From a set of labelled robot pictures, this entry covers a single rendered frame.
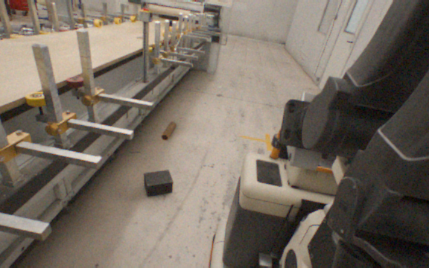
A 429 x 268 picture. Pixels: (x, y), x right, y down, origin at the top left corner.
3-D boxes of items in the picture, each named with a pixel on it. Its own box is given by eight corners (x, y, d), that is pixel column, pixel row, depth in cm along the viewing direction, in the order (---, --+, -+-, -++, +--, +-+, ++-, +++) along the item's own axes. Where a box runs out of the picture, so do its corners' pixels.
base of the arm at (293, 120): (347, 112, 44) (285, 100, 45) (376, 100, 36) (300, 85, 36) (341, 156, 43) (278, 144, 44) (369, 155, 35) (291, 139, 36)
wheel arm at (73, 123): (133, 138, 103) (133, 129, 100) (130, 141, 100) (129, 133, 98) (42, 119, 105) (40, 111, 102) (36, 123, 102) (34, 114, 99)
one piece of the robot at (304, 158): (284, 135, 52) (303, 91, 45) (306, 140, 52) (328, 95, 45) (289, 167, 44) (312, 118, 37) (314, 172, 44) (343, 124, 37)
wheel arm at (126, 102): (153, 109, 122) (153, 102, 120) (151, 112, 119) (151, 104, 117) (76, 94, 124) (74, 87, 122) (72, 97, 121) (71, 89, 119)
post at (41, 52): (70, 152, 107) (47, 43, 82) (65, 156, 104) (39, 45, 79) (63, 150, 107) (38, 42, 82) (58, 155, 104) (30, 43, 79)
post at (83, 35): (99, 123, 127) (88, 29, 102) (95, 126, 124) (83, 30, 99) (93, 122, 127) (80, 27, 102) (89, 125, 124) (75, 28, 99)
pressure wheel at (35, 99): (27, 120, 99) (19, 94, 93) (42, 112, 106) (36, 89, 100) (43, 124, 98) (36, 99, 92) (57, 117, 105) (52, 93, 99)
